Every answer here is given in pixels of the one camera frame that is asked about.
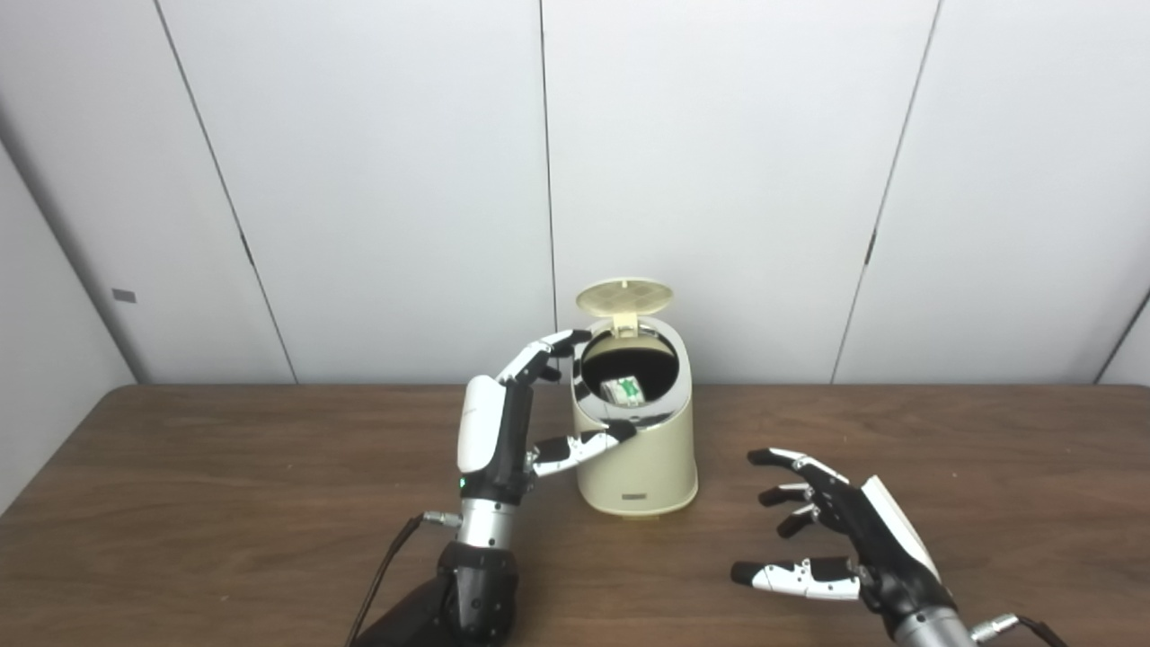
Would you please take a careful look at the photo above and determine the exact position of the cream-colored bin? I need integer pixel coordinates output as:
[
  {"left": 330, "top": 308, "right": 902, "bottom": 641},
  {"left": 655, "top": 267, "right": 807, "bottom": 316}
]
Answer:
[{"left": 571, "top": 315, "right": 699, "bottom": 519}]

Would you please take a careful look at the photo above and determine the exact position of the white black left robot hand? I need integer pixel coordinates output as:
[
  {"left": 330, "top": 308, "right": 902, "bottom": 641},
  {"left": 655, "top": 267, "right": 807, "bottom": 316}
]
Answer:
[{"left": 456, "top": 329, "right": 639, "bottom": 504}]

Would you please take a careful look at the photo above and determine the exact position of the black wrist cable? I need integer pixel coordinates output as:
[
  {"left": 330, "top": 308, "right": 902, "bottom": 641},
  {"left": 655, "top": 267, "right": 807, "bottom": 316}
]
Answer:
[
  {"left": 970, "top": 613, "right": 1070, "bottom": 647},
  {"left": 346, "top": 510, "right": 464, "bottom": 647}
]

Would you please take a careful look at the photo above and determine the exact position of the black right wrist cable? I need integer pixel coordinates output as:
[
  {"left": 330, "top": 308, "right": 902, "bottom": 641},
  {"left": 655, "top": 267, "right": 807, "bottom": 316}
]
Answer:
[{"left": 970, "top": 613, "right": 1070, "bottom": 647}]

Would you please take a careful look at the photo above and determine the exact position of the round cream bin lid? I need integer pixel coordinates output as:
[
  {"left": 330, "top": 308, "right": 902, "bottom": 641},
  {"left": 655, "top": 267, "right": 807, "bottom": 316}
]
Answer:
[{"left": 575, "top": 278, "right": 677, "bottom": 338}]

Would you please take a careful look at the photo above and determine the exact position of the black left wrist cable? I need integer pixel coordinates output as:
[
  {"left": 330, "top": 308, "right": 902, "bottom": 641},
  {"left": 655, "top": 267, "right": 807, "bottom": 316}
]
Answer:
[{"left": 346, "top": 510, "right": 464, "bottom": 647}]

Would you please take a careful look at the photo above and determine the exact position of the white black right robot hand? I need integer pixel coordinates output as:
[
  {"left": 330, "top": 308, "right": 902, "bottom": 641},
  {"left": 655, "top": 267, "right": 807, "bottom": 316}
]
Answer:
[{"left": 730, "top": 448, "right": 958, "bottom": 621}]

